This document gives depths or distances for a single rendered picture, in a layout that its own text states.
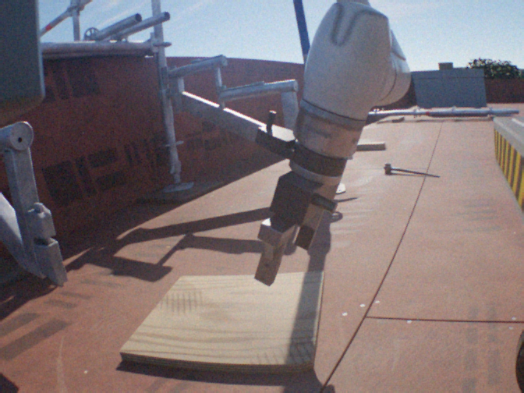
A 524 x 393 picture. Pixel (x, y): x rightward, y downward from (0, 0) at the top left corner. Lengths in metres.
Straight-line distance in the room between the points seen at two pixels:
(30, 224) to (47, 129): 0.93
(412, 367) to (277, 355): 0.19
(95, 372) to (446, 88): 5.96
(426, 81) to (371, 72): 5.70
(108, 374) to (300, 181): 0.41
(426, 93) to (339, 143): 5.70
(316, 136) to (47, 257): 0.46
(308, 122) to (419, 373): 0.36
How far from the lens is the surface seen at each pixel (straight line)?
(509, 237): 0.97
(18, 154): 0.66
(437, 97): 6.15
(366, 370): 0.53
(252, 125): 1.55
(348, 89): 0.46
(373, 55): 0.47
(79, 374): 0.64
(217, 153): 2.31
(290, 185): 0.49
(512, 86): 11.67
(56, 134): 1.57
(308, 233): 0.64
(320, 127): 0.48
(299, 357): 0.53
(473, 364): 0.54
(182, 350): 0.59
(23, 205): 0.67
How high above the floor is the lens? 0.35
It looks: 13 degrees down
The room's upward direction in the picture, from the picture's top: 8 degrees counter-clockwise
